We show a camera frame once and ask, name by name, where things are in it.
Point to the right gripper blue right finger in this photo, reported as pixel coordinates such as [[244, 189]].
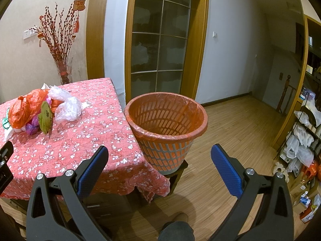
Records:
[[274, 218]]

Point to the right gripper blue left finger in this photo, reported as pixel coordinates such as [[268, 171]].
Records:
[[56, 209]]

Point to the purple plastic bag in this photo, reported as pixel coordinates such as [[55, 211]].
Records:
[[32, 126]]

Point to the orange plastic bag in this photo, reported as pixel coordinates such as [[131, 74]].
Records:
[[26, 107]]

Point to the olive green plastic bag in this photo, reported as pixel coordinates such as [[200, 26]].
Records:
[[45, 118]]

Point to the clear plastic bag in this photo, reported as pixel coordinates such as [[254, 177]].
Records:
[[71, 107]]

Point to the white slippers on floor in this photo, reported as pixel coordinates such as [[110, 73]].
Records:
[[280, 169]]

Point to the cluttered metal storage rack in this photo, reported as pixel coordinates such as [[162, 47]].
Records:
[[300, 152]]

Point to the red floral tablecloth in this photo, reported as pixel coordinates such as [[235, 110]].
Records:
[[102, 123]]

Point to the person's knee and shoe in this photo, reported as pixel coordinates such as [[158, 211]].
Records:
[[177, 229]]

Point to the black stool under basket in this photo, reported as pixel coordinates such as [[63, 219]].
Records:
[[173, 180]]

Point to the wooden chair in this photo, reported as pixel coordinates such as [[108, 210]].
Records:
[[287, 86]]

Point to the orange lined waste basket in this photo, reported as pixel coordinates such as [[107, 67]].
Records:
[[165, 126]]

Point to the red berry branch vase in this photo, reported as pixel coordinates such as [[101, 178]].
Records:
[[59, 31]]

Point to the glass sliding door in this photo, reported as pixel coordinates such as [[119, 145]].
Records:
[[159, 39]]

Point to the white wall switch plate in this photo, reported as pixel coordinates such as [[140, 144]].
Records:
[[30, 32]]

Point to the red fu wall ornament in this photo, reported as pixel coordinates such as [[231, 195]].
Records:
[[78, 5]]

